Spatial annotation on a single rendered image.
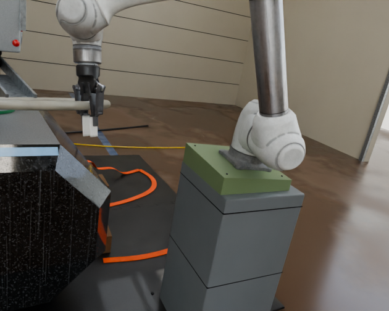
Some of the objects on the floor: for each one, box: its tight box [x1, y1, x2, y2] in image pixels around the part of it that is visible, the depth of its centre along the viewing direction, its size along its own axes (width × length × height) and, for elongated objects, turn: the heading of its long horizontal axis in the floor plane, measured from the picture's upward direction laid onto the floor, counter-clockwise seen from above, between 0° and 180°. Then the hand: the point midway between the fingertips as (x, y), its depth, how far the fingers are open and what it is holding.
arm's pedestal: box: [151, 162, 304, 311], centre depth 164 cm, size 50×50×80 cm
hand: (89, 126), depth 116 cm, fingers closed on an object, 3 cm apart
